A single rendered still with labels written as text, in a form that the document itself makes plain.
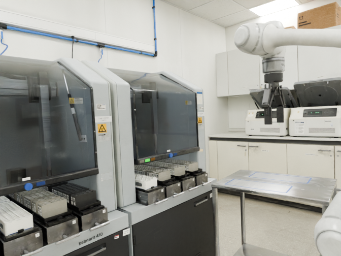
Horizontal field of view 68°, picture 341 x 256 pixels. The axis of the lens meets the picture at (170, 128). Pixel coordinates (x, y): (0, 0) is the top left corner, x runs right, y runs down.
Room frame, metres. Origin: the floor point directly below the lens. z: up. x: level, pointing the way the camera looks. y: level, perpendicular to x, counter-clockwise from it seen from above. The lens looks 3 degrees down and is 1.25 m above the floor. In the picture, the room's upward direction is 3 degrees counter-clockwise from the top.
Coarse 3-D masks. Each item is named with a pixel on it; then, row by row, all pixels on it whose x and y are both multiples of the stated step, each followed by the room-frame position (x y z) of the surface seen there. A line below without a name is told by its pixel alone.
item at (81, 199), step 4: (88, 192) 1.25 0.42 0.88; (92, 192) 1.25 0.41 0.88; (76, 196) 1.19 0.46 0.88; (80, 196) 1.20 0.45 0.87; (84, 196) 1.22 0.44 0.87; (88, 196) 1.24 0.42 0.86; (92, 196) 1.25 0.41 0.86; (76, 200) 1.19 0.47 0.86; (80, 200) 1.20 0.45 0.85; (84, 200) 1.22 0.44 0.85; (88, 200) 1.23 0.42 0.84; (92, 200) 1.25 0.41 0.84; (76, 204) 1.19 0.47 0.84; (80, 204) 1.20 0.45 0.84; (84, 204) 1.22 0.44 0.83; (88, 204) 1.23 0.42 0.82
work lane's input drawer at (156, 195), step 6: (156, 186) 1.51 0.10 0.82; (138, 192) 1.48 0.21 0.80; (144, 192) 1.45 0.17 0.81; (150, 192) 1.44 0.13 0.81; (156, 192) 1.47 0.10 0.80; (162, 192) 1.50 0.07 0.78; (138, 198) 1.48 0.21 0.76; (144, 198) 1.44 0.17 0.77; (150, 198) 1.43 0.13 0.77; (156, 198) 1.47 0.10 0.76; (162, 198) 1.50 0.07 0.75; (150, 204) 1.43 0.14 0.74; (156, 204) 1.41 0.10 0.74
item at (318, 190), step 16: (240, 176) 1.64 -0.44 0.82; (256, 176) 1.63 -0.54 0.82; (272, 176) 1.61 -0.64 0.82; (288, 176) 1.59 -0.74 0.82; (304, 176) 1.57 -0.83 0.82; (240, 192) 1.82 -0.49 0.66; (256, 192) 1.33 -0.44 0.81; (272, 192) 1.29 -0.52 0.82; (288, 192) 1.28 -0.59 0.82; (304, 192) 1.27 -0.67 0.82; (320, 192) 1.26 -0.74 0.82; (336, 192) 1.47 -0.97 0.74
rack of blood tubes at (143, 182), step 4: (136, 176) 1.60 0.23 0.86; (140, 176) 1.59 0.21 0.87; (144, 176) 1.58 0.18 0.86; (148, 176) 1.58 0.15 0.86; (136, 180) 1.51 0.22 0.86; (140, 180) 1.49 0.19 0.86; (144, 180) 1.49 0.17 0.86; (148, 180) 1.48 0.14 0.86; (152, 180) 1.50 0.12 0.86; (156, 180) 1.52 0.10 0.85; (136, 184) 1.61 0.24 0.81; (140, 184) 1.60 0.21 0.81; (144, 184) 1.46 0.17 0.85; (148, 184) 1.47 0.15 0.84; (152, 184) 1.50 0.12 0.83; (156, 184) 1.52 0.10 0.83; (144, 188) 1.46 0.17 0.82
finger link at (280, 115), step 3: (279, 108) 1.14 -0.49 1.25; (282, 108) 1.13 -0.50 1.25; (279, 111) 1.14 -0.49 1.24; (282, 111) 1.13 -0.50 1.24; (279, 114) 1.14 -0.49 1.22; (282, 114) 1.13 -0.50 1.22; (279, 117) 1.14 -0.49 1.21; (282, 117) 1.13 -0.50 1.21; (279, 120) 1.14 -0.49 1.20; (282, 120) 1.13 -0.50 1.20
